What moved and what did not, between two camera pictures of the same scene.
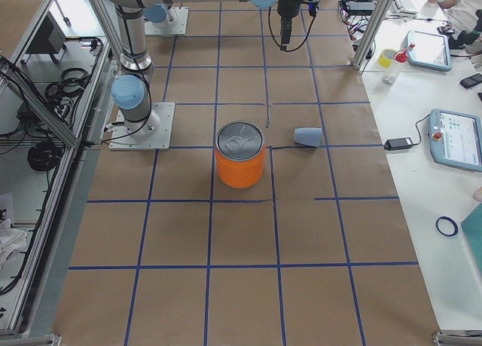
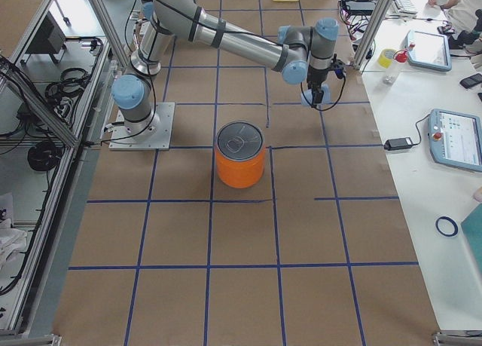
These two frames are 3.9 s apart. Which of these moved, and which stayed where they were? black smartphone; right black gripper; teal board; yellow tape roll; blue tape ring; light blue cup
Moved: light blue cup; right black gripper
Stayed: black smartphone; teal board; yellow tape roll; blue tape ring
